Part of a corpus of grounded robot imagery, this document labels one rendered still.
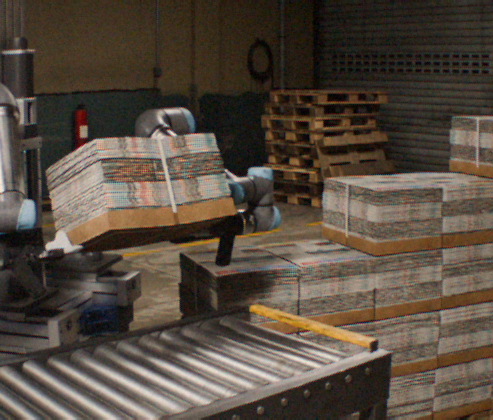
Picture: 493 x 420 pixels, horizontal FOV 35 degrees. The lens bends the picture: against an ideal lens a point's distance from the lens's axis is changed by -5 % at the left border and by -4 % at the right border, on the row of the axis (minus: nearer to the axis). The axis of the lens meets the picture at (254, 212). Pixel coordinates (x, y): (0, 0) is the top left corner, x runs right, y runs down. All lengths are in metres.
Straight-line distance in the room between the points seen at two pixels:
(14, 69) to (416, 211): 1.43
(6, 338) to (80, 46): 7.57
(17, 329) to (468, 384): 1.72
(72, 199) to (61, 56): 7.59
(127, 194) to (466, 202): 1.43
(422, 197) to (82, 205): 1.30
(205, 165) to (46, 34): 7.52
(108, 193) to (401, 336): 1.37
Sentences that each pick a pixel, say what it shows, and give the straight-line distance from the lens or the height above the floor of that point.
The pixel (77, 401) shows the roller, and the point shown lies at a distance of 1.66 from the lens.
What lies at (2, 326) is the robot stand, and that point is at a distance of 2.36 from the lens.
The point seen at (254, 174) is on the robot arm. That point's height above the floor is 1.14.
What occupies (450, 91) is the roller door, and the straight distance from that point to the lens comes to 10.39.
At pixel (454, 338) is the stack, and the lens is 3.06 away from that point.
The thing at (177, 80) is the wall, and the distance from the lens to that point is 10.49.
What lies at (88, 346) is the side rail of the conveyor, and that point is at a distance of 1.95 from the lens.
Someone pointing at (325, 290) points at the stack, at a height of 0.73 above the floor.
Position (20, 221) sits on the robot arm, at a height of 1.10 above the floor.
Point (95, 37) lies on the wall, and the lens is 9.83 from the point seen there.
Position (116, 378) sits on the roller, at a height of 0.79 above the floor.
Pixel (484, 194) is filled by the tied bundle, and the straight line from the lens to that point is 3.01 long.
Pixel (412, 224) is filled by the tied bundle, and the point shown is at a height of 0.93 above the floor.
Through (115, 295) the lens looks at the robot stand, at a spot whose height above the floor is 0.71.
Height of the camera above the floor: 1.42
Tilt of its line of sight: 9 degrees down
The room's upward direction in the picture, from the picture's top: straight up
